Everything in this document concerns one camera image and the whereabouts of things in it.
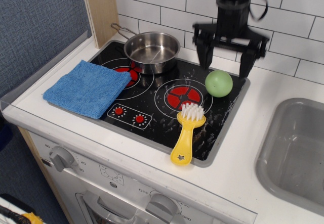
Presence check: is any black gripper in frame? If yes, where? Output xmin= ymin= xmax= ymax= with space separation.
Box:
xmin=193 ymin=3 xmax=269 ymax=78

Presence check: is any green lime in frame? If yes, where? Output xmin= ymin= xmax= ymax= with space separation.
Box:
xmin=205 ymin=70 xmax=233 ymax=98

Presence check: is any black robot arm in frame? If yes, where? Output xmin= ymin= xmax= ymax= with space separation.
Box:
xmin=193 ymin=0 xmax=269 ymax=78

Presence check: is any black toy stove top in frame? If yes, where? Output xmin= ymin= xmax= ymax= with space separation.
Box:
xmin=89 ymin=40 xmax=250 ymax=167

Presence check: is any stainless steel pot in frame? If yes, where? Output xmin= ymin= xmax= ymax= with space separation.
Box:
xmin=110 ymin=23 xmax=181 ymax=75

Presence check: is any yellow dish brush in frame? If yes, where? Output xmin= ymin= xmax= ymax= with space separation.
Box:
xmin=170 ymin=103 xmax=206 ymax=166

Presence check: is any grey sink basin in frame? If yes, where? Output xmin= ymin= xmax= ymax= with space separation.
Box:
xmin=256 ymin=98 xmax=323 ymax=215

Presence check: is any blue folded cloth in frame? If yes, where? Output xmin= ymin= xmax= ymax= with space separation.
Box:
xmin=43 ymin=60 xmax=131 ymax=119

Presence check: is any grey right oven knob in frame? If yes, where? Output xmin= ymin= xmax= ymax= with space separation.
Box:
xmin=145 ymin=194 xmax=178 ymax=221

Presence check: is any grey oven knob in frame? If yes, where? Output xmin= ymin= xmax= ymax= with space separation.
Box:
xmin=49 ymin=146 xmax=74 ymax=172
xmin=145 ymin=194 xmax=178 ymax=221

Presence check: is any white toy oven front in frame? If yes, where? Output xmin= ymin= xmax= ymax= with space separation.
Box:
xmin=30 ymin=133 xmax=257 ymax=223

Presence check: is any grey left oven knob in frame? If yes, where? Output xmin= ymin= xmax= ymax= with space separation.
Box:
xmin=49 ymin=146 xmax=74 ymax=172

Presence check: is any yellow black object on floor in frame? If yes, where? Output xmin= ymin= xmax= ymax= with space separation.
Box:
xmin=1 ymin=193 xmax=45 ymax=223

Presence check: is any wooden side post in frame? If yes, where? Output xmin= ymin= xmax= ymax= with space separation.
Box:
xmin=85 ymin=0 xmax=118 ymax=49

